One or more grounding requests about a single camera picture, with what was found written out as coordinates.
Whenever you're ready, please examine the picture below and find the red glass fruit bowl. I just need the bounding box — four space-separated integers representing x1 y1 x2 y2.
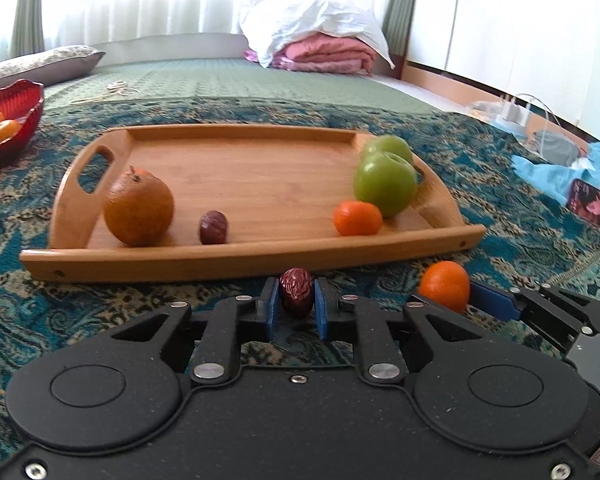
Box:
0 79 44 169

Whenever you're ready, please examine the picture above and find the light blue cloth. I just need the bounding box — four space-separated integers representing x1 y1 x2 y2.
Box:
512 142 600 206

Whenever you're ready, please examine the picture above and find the white charger with cable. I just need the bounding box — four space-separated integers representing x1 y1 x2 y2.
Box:
493 92 562 136

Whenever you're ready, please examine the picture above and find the green quilted mat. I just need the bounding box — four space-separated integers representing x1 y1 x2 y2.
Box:
44 58 438 114

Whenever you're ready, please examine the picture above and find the wrinkled red jujube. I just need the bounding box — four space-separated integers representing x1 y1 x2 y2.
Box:
279 268 314 320

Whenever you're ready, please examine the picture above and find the green curtain left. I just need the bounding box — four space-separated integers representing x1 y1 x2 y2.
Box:
9 0 44 58

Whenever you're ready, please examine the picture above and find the green apple front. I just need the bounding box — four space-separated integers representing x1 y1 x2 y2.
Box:
353 152 418 218

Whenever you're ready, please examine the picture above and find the orange mandarin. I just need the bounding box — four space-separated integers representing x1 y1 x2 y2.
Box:
417 261 470 313

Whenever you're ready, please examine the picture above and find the floral grey pillow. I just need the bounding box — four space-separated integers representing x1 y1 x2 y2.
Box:
0 44 106 89

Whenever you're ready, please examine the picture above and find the large orange pomegranate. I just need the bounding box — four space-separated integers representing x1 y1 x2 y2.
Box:
102 166 175 247

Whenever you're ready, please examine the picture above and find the orange in bowl front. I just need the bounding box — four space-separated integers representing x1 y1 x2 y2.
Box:
0 119 21 143

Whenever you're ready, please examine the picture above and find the grey cloth bag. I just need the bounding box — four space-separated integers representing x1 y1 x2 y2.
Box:
534 131 580 167

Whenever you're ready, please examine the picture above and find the green curtain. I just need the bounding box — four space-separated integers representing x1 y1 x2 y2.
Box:
9 0 44 58
382 0 415 58

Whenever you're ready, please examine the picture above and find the blue paisley patterned blanket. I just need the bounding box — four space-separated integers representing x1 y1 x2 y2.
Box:
0 98 600 463

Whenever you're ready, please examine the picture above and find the white coiled cable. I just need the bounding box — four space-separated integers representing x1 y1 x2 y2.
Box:
72 79 142 104

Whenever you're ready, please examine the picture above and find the white crumpled bedding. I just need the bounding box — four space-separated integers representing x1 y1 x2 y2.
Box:
240 0 394 68

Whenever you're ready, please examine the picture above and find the small orange tangerine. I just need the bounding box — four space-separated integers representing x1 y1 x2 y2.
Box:
332 200 384 236

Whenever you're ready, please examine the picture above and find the wooden serving tray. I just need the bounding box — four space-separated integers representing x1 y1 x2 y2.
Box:
20 124 486 283

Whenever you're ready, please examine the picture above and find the green curtain right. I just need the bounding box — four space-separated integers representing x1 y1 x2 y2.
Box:
382 0 415 58

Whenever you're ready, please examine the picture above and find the pink folded blanket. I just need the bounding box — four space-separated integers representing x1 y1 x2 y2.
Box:
268 32 378 76

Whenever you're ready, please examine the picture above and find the dark red jujube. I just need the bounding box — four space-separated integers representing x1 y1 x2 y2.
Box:
198 210 228 245

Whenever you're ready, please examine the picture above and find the green apple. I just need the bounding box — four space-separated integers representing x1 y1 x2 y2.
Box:
360 134 413 164
353 152 418 218

